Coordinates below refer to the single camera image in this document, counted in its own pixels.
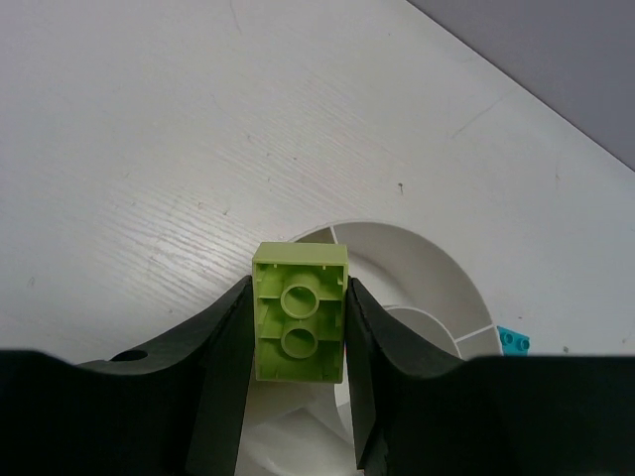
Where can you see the small cyan lego brick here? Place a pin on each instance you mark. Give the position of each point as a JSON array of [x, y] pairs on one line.
[[513, 343]]

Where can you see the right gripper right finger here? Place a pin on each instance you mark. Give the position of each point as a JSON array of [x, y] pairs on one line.
[[417, 410]]

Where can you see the white round divided container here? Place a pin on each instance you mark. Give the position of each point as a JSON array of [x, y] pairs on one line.
[[306, 429]]

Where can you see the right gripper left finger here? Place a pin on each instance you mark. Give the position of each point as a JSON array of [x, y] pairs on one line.
[[173, 405]]

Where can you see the lime green lego brick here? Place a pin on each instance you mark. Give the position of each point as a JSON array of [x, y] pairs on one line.
[[299, 292]]

